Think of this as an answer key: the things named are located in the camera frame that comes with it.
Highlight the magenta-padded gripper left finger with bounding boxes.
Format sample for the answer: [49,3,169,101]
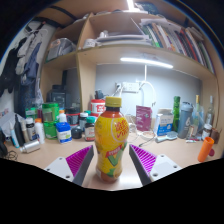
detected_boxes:
[43,144,95,187]

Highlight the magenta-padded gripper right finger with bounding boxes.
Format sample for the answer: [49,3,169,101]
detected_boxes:
[128,143,183,187]

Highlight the yellow-labelled tea drink bottle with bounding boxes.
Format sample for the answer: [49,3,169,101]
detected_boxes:
[94,96,130,183]

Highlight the light blue hairbrush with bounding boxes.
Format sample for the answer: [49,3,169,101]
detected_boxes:
[155,130,179,144]

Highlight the white bottle with blue lid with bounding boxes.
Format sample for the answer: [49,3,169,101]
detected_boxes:
[55,121,73,145]

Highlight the silver metal cylinder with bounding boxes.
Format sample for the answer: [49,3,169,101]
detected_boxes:
[19,139,41,154]

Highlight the white and blue carton box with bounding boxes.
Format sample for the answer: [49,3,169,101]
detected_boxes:
[153,108,175,137]

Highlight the orange plastic cup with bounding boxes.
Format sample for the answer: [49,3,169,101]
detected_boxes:
[197,136,215,163]

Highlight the brown bottle with green lid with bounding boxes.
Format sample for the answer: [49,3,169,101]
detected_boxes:
[83,115,97,142]

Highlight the maroon pouch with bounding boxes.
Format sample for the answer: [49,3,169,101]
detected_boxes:
[135,104,153,132]

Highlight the green plastic container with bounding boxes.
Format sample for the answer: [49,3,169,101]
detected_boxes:
[41,101,60,140]

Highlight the green glass bottle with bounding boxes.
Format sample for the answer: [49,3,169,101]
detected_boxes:
[172,95,181,132]

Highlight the glass bottle with yellow cap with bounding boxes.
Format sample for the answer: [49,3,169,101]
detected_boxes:
[194,94,202,128]

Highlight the clear glass bottle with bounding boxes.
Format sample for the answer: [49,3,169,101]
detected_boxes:
[205,95,215,127]

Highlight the red and white canister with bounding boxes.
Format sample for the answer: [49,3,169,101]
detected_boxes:
[90,98,107,118]

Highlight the hanging dark clothes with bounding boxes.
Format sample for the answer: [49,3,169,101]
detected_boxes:
[0,21,46,118]

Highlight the white wall power strip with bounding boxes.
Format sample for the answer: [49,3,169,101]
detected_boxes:
[115,81,140,94]

